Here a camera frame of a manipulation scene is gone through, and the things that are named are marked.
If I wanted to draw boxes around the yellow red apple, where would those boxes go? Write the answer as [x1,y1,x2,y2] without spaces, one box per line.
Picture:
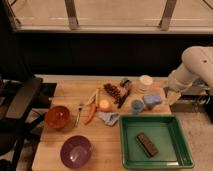
[99,100,111,112]

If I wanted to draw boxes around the silver fork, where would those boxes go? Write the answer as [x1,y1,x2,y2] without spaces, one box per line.
[75,103,84,127]

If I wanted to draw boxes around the black office chair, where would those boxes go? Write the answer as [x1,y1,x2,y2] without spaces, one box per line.
[0,77,44,171]

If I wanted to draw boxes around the light blue crumpled cloth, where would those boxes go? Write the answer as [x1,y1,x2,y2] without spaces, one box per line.
[97,112,120,126]

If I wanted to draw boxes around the black marker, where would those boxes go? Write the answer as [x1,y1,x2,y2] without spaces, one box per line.
[117,92,129,109]

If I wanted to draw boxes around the green plastic tray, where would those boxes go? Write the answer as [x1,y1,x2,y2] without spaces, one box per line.
[119,115,194,169]

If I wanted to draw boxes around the purple bowl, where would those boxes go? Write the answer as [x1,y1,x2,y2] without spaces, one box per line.
[60,135,93,169]

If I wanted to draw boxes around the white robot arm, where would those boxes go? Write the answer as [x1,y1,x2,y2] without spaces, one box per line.
[165,46,213,105]

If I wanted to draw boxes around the orange bowl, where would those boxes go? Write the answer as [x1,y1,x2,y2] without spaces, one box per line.
[44,106,70,129]

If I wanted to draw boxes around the orange carrot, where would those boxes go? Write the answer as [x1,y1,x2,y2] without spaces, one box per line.
[84,103,97,125]

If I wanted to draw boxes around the dark brown rectangular block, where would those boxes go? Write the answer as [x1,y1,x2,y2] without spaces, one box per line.
[136,132,158,157]

